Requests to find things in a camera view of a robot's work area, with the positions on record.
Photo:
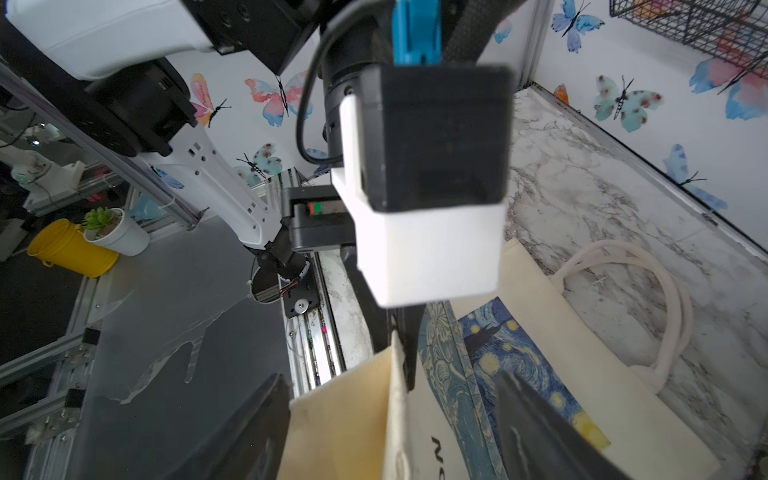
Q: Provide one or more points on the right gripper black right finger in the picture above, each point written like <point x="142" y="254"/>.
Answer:
<point x="537" y="443"/>

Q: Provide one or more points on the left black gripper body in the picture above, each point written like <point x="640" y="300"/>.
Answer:
<point x="360" y="33"/>

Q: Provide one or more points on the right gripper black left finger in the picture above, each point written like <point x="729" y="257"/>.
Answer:
<point x="250" y="444"/>

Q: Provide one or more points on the starry night canvas tote bag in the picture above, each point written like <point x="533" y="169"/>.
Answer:
<point x="527" y="328"/>

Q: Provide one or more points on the blue handled canvas tote bag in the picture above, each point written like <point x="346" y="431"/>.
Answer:
<point x="367" y="424"/>

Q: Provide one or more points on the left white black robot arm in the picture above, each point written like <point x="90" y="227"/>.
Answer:
<point x="104" y="65"/>

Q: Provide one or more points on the small potted succulent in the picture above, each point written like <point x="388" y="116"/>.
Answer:
<point x="115" y="230"/>

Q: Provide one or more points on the yellow bucket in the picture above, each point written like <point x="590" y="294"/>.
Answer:
<point x="62" y="243"/>

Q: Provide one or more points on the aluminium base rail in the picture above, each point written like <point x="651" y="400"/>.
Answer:
<point x="325" y="332"/>

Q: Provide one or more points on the black wire wall basket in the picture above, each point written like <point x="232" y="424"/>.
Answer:
<point x="734" y="31"/>

